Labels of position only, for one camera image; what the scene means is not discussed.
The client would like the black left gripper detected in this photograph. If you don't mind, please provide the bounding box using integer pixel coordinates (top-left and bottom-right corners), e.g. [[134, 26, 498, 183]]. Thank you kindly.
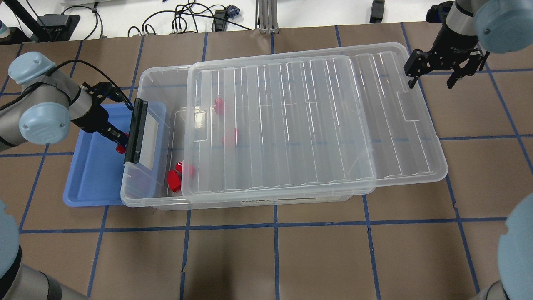
[[71, 82, 128, 145]]

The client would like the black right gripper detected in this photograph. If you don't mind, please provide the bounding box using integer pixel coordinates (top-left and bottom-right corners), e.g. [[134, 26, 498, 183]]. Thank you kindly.
[[404, 25, 490, 89]]

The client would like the clear plastic box lid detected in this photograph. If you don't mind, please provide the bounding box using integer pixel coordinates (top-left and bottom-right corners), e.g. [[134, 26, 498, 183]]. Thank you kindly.
[[182, 42, 448, 203]]

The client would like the red block from tray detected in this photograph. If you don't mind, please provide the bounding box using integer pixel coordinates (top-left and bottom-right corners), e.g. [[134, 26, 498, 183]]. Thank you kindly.
[[115, 144, 126, 154]]

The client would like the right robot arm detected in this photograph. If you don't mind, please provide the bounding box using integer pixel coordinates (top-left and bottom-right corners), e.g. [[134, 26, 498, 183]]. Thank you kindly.
[[404, 0, 533, 300]]

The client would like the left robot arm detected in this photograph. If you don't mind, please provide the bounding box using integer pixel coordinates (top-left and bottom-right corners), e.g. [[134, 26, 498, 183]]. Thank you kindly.
[[0, 52, 133, 300]]

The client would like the clear plastic storage box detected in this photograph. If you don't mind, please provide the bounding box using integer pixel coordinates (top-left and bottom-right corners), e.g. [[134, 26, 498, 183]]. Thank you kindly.
[[120, 55, 377, 210]]

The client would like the blue plastic tray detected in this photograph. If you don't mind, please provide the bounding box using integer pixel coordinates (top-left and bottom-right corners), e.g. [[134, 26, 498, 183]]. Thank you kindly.
[[62, 103, 138, 207]]

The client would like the black power adapter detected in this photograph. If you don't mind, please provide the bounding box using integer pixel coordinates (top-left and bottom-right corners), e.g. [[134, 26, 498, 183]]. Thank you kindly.
[[369, 0, 385, 23]]

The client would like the black box latch handle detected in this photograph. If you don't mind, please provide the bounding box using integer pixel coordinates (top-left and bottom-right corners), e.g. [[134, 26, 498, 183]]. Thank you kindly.
[[124, 97, 148, 164]]

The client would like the wrist camera black cable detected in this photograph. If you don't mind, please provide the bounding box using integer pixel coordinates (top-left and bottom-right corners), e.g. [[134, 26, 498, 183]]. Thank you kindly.
[[46, 59, 136, 111]]

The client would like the aluminium frame post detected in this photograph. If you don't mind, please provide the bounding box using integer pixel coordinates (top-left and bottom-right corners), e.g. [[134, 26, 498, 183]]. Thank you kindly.
[[256, 0, 279, 34]]

